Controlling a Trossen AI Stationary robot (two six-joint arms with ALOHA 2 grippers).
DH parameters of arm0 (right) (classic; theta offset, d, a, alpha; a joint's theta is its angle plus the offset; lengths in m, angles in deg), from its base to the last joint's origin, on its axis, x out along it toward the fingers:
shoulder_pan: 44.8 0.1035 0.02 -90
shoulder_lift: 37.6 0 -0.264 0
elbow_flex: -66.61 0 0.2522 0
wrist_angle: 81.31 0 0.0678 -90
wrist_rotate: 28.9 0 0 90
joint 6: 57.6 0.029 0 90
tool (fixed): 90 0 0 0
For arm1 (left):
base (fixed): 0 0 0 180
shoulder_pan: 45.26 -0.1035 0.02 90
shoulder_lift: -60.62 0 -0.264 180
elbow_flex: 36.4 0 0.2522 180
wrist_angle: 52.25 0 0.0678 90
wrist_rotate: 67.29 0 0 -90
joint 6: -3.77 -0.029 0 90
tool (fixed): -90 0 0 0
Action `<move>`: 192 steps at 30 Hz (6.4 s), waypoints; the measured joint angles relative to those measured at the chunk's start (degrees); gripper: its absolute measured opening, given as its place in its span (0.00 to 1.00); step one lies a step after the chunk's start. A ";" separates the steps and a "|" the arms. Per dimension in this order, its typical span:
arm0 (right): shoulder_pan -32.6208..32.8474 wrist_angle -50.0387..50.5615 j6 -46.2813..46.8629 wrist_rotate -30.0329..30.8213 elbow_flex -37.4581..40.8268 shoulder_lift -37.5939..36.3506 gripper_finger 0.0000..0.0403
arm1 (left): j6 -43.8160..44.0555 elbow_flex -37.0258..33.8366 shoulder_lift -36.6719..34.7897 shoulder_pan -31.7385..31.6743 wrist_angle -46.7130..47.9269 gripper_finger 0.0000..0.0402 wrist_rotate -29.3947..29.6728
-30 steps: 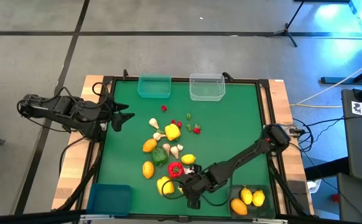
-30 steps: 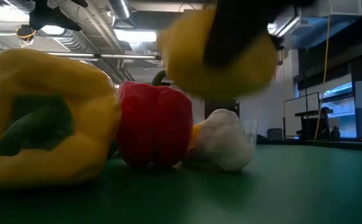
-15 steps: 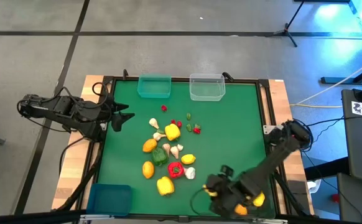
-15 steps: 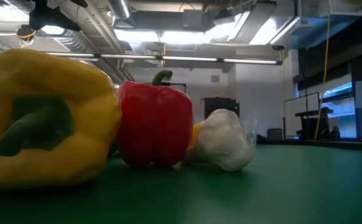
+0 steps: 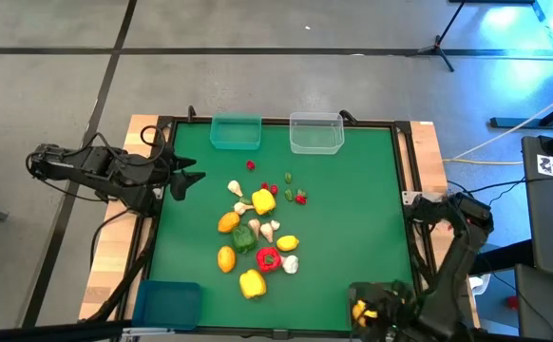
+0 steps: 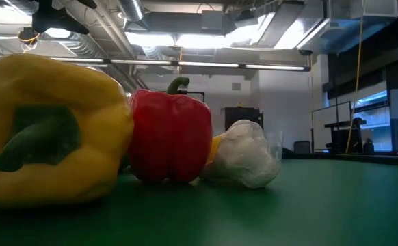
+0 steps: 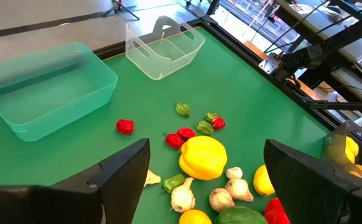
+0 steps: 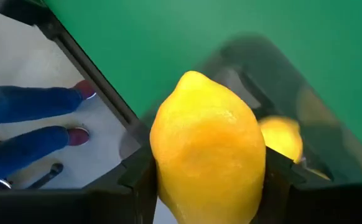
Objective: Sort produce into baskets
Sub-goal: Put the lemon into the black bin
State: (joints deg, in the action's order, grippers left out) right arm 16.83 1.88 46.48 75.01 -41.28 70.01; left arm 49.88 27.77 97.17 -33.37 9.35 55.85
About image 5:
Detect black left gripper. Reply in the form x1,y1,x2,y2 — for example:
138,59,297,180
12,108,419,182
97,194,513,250
145,142,207,201

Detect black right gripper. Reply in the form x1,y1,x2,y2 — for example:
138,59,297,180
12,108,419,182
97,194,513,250
352,282,429,339

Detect yellow lemon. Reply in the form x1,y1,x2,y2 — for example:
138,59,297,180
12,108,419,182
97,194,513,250
351,298,379,329
276,235,300,253

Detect orange oval fruit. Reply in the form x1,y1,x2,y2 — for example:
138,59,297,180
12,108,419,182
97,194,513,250
217,245,238,275
217,211,241,235

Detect large yellow bell pepper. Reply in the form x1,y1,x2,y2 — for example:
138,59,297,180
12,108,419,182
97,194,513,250
251,188,277,217
238,269,268,300

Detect large green bell pepper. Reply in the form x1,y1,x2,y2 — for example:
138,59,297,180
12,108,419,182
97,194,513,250
231,225,258,255

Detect large red bell pepper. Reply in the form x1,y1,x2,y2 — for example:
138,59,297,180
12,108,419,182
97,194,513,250
256,246,283,274

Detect teal plastic bin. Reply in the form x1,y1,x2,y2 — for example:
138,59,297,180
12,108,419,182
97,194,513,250
209,112,263,151

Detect black diagonal strut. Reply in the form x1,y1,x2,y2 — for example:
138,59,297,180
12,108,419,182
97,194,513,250
86,222,160,324
410,222,442,291

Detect green table mat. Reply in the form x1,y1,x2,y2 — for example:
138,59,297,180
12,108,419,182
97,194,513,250
148,122,415,332

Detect white plastic object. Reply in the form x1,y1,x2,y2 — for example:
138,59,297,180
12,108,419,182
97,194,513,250
468,274,491,294

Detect blue plastic bin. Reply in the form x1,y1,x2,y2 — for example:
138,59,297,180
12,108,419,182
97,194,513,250
131,279,203,332

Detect clear plastic bin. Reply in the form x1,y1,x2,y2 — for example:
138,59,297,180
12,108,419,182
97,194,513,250
289,111,346,156

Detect dark grey side cart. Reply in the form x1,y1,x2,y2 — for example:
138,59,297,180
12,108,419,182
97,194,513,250
521,135,553,281

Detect black gantry bar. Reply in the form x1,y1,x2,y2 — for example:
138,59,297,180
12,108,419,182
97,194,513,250
0,318,133,342

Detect black desk foot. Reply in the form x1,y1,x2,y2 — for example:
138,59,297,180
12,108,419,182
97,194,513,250
488,92,553,130

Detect black tripod stand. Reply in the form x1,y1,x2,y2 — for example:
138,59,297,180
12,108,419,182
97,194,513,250
403,0,468,73

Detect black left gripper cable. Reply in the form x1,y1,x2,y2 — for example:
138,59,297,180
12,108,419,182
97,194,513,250
139,123,169,165

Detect black metal table frame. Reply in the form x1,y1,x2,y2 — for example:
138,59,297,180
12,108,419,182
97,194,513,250
117,106,444,341

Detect yellow cable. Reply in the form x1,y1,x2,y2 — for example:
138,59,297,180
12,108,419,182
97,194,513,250
442,158,524,167

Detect white cable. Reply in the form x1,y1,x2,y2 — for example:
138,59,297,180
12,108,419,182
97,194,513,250
442,83,553,162

